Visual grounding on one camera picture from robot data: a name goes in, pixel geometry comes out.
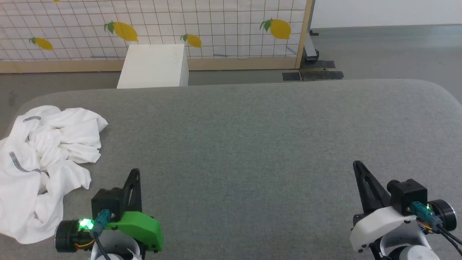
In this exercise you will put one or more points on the grey metal partition foot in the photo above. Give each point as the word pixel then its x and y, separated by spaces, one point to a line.
pixel 309 50

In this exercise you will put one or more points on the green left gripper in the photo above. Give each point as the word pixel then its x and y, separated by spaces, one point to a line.
pixel 140 225

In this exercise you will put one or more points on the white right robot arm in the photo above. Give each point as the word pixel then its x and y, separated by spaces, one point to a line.
pixel 404 245

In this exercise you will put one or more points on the lemon-print grid partition wooden frame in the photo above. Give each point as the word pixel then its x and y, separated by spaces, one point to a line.
pixel 223 21

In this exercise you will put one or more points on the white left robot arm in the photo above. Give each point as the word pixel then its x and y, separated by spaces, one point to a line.
pixel 119 249

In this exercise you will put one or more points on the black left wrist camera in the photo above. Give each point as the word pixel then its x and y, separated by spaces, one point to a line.
pixel 106 200

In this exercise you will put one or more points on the grey fabric sofa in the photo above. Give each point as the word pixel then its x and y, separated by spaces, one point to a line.
pixel 252 144

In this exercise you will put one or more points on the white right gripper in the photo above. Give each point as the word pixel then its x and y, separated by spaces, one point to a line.
pixel 382 224

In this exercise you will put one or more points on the small dark floor plate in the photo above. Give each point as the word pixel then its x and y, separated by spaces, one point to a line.
pixel 291 76

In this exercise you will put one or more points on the white rectangular box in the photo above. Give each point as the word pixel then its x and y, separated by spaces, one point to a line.
pixel 155 66

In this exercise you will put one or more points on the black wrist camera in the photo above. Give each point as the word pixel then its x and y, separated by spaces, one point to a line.
pixel 106 200
pixel 408 195

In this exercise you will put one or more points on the large dark floor plate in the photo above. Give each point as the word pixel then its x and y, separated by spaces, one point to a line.
pixel 321 72

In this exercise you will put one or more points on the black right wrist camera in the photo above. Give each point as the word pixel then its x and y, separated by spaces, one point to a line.
pixel 408 195

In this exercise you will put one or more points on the white long-sleeve shirt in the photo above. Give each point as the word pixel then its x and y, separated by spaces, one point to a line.
pixel 72 126

